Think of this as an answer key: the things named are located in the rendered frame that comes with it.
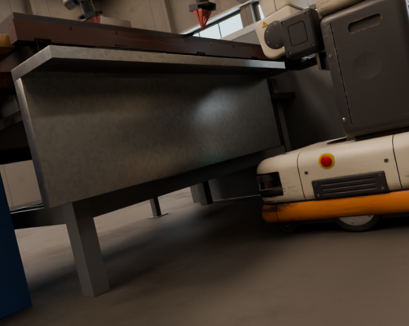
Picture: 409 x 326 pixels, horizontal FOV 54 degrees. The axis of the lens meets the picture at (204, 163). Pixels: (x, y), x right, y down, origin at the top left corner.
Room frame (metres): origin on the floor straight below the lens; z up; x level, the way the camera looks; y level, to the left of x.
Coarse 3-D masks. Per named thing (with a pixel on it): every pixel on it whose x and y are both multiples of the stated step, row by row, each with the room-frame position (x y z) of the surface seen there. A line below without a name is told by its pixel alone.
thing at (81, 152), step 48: (48, 96) 1.10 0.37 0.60; (96, 96) 1.23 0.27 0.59; (144, 96) 1.38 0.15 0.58; (192, 96) 1.58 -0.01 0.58; (240, 96) 1.84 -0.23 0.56; (48, 144) 1.08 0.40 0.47; (96, 144) 1.20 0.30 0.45; (144, 144) 1.34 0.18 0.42; (192, 144) 1.53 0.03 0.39; (240, 144) 1.78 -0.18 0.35; (48, 192) 1.05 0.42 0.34; (96, 192) 1.17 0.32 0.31
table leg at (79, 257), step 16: (64, 208) 1.23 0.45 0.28; (80, 208) 1.22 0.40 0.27; (80, 224) 1.21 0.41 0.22; (80, 240) 1.20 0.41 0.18; (96, 240) 1.24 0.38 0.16; (80, 256) 1.22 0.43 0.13; (96, 256) 1.23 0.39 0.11; (80, 272) 1.23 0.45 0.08; (96, 272) 1.22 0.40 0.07; (96, 288) 1.21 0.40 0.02
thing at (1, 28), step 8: (8, 16) 1.18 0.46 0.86; (16, 16) 1.17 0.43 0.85; (24, 16) 1.18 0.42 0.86; (32, 16) 1.21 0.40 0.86; (40, 16) 1.22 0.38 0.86; (0, 24) 1.21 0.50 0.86; (64, 24) 1.29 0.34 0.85; (72, 24) 1.31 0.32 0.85; (80, 24) 1.33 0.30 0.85; (88, 24) 1.36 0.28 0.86; (96, 24) 1.38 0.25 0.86; (104, 24) 1.41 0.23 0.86; (0, 32) 1.22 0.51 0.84; (136, 32) 1.52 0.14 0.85; (144, 32) 1.56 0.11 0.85; (152, 32) 1.59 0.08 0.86; (160, 32) 1.63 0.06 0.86; (168, 32) 1.66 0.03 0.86; (200, 40) 1.83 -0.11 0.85; (208, 40) 1.87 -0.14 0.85; (216, 40) 1.92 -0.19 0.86; (224, 40) 1.98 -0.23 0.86; (16, 48) 1.31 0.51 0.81; (0, 56) 1.35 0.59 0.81
